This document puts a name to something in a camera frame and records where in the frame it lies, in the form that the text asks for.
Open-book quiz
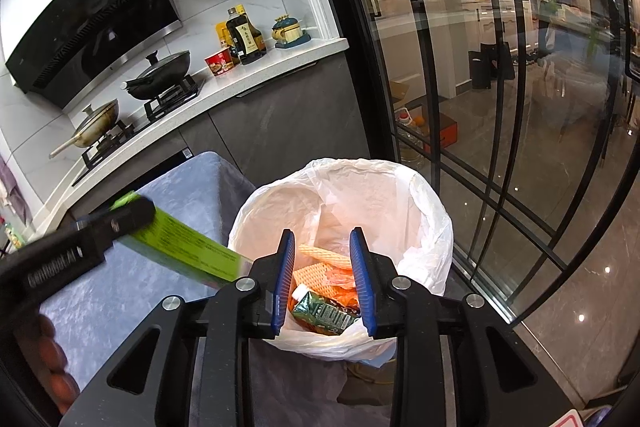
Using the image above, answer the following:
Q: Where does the black range hood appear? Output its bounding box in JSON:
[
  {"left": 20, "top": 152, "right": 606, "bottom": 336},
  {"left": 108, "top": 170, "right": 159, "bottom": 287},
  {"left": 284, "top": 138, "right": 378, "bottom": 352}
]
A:
[{"left": 5, "top": 0, "right": 183, "bottom": 110}]

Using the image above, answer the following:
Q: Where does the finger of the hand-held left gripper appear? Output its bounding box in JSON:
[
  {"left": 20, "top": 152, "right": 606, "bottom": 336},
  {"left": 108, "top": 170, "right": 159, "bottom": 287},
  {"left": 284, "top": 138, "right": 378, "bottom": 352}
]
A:
[{"left": 75, "top": 197, "right": 157, "bottom": 265}]

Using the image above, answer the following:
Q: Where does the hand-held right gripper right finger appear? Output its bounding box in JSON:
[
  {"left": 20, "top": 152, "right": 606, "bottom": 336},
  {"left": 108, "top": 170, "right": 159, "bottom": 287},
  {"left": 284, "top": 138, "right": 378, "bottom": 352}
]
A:
[{"left": 348, "top": 227, "right": 571, "bottom": 427}]

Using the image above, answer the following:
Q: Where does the black gas stove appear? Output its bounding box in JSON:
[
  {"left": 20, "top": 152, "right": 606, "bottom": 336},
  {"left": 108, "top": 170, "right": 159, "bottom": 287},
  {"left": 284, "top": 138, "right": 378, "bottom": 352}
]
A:
[{"left": 72, "top": 74, "right": 203, "bottom": 186}]

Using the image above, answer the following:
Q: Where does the cooking oil bottle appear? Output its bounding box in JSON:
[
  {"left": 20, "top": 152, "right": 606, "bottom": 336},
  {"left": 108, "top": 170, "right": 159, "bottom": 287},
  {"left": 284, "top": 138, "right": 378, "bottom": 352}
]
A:
[{"left": 397, "top": 107, "right": 426, "bottom": 168}]

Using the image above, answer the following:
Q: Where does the orange box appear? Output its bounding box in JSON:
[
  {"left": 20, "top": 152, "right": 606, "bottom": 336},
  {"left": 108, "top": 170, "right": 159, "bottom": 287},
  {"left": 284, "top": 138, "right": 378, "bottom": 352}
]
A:
[{"left": 425, "top": 114, "right": 458, "bottom": 152}]

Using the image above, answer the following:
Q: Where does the brass pan with lid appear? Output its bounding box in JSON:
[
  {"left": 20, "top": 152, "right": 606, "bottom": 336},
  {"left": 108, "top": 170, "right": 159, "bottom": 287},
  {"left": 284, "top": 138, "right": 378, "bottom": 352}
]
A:
[{"left": 49, "top": 99, "right": 123, "bottom": 159}]

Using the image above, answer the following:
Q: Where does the dark soy sauce bottle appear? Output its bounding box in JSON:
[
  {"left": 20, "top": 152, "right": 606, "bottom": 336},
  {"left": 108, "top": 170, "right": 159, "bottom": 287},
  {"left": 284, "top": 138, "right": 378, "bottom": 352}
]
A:
[{"left": 226, "top": 8, "right": 267, "bottom": 66}]

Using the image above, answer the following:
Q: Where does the beige foam net sleeve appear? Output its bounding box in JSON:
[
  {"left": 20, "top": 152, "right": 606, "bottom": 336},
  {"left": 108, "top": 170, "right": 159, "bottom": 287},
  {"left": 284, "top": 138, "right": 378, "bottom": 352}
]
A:
[{"left": 292, "top": 244, "right": 353, "bottom": 298}]

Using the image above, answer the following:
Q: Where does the cardboard box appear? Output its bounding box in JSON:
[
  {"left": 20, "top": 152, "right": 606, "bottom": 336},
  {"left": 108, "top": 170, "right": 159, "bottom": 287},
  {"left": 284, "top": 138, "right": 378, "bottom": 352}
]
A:
[{"left": 390, "top": 81, "right": 416, "bottom": 108}]

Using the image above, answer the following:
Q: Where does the trash bin with white liner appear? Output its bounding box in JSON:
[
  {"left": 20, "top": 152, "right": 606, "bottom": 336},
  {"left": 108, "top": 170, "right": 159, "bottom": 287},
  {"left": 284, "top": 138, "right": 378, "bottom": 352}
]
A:
[{"left": 227, "top": 158, "right": 455, "bottom": 365}]

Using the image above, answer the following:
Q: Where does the blue-grey tablecloth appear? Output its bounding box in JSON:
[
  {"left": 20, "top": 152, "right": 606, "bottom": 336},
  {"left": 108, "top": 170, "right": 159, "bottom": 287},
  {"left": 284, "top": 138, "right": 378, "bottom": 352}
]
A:
[{"left": 37, "top": 151, "right": 261, "bottom": 408}]

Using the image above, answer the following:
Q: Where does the black-framed glass door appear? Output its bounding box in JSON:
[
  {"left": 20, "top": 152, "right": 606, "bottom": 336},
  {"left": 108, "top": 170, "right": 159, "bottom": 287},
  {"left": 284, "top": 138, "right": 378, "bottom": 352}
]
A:
[{"left": 330, "top": 0, "right": 640, "bottom": 323}]

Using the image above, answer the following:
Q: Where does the green drink carton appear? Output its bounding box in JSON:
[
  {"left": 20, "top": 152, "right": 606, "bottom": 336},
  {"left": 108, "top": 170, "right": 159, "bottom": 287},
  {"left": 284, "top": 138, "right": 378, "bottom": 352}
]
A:
[{"left": 290, "top": 284, "right": 362, "bottom": 335}]

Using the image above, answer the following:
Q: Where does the person's left hand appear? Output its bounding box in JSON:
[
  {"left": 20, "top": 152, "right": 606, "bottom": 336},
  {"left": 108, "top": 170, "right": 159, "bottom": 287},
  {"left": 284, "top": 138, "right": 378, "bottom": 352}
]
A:
[{"left": 35, "top": 314, "right": 79, "bottom": 415}]

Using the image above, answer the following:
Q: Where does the green box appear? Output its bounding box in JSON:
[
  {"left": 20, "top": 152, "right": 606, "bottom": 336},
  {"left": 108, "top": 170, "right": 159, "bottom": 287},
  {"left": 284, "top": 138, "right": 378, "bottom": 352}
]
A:
[{"left": 111, "top": 191, "right": 253, "bottom": 290}]

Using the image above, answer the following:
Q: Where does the black wok with lid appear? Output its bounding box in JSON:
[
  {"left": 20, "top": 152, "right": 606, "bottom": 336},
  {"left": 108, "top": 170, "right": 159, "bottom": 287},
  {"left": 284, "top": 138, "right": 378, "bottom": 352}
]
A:
[{"left": 122, "top": 50, "right": 193, "bottom": 100}]

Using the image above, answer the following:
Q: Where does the grey kitchen cabinet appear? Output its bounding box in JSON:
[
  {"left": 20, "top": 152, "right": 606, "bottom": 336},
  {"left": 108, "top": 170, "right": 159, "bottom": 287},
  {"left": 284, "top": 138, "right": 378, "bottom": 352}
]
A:
[{"left": 60, "top": 52, "right": 371, "bottom": 233}]

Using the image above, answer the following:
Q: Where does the red instant noodle cup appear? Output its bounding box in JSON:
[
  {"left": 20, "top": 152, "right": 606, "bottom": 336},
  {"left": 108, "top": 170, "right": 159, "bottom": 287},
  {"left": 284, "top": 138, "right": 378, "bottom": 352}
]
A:
[{"left": 204, "top": 48, "right": 236, "bottom": 78}]

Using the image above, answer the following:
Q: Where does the yellow bottle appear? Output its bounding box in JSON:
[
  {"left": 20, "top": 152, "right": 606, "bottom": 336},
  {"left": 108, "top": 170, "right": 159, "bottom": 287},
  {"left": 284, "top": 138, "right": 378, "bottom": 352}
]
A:
[{"left": 216, "top": 4, "right": 251, "bottom": 58}]

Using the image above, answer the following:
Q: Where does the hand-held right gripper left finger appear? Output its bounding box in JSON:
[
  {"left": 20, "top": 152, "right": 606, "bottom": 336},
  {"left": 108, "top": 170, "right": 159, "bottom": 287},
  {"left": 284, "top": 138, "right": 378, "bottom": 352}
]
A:
[{"left": 107, "top": 228, "right": 298, "bottom": 427}]

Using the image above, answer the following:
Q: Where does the blue yellow teapot ornament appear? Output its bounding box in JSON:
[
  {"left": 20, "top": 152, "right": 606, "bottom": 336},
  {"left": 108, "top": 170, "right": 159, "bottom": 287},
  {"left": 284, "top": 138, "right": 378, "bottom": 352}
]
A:
[{"left": 271, "top": 13, "right": 312, "bottom": 50}]

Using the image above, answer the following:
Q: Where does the purple hanging cloth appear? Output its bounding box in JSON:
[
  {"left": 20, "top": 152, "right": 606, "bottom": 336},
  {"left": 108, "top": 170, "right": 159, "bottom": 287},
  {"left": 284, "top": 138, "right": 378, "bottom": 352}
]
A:
[{"left": 0, "top": 157, "right": 28, "bottom": 220}]

